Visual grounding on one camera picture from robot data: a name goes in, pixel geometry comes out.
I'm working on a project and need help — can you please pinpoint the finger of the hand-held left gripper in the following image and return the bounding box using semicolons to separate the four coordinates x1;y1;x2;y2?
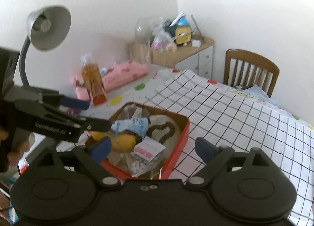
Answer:
73;116;114;132
44;96;90;112

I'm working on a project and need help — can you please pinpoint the dotted white tablecloth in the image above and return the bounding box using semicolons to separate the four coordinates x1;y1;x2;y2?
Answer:
55;68;177;153

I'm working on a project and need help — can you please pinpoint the brown bead bracelet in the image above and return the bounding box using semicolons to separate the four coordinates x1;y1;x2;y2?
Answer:
145;121;176;146

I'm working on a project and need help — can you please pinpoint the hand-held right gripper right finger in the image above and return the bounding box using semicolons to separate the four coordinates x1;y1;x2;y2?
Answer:
186;137;280;188

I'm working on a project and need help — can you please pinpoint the red tin box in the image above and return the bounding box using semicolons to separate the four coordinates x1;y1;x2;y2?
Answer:
84;102;191;180

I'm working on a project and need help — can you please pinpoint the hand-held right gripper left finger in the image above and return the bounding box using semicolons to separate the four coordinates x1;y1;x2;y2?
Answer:
31;136;121;189

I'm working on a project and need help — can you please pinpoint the wooden chair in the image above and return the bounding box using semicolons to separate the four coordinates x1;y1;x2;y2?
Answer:
223;49;280;98

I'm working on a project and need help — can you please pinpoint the grey desk lamp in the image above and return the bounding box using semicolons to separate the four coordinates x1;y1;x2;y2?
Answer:
19;5;72;88

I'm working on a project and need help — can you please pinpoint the bag of white beads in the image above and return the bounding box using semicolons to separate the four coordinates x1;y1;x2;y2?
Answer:
122;152;163;178

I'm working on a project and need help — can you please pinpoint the clear plastic dome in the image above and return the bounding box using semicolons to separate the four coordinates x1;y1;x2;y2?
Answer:
134;16;158;45

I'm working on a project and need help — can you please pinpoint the blue face mask packet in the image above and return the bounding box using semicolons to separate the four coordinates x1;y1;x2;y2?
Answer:
112;118;151;139

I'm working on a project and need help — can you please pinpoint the blue round toy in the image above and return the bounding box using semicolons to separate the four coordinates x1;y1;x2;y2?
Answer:
176;17;190;28

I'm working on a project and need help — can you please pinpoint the black checked white tablecloth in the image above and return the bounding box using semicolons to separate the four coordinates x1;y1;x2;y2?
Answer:
144;69;314;226

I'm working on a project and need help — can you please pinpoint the person's left hand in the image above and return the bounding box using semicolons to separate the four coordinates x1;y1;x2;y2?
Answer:
0;127;31;166

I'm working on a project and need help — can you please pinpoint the white and red sachet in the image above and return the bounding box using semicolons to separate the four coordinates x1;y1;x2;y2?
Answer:
133;137;166;163

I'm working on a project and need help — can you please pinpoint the cardboard box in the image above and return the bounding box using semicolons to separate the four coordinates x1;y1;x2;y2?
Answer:
128;42;177;69

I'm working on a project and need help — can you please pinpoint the bag of pink things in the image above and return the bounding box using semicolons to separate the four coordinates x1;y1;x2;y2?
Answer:
150;29;176;53

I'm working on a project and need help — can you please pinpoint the wooden side cabinet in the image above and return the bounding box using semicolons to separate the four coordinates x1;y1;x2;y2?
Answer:
128;36;215;80

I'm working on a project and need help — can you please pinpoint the bottle of amber liquid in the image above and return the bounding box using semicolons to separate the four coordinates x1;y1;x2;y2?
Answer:
80;54;108;107

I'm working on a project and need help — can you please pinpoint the yellow rubber chicken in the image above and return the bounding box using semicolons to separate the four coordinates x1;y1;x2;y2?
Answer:
88;130;138;153

